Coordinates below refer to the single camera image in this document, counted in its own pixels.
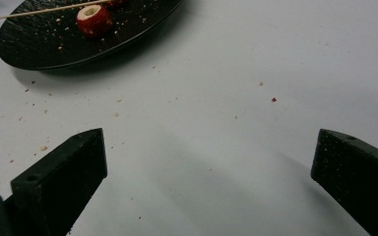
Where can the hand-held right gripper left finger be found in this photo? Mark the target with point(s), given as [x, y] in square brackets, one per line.
[62, 183]

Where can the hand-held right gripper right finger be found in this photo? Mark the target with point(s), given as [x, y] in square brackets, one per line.
[357, 170]

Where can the black textured round plate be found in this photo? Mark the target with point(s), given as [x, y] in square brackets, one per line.
[39, 46]

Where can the thin wooden skewer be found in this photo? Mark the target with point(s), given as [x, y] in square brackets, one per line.
[46, 10]

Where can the cored red hawthorn fruit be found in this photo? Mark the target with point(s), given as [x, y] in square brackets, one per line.
[94, 21]

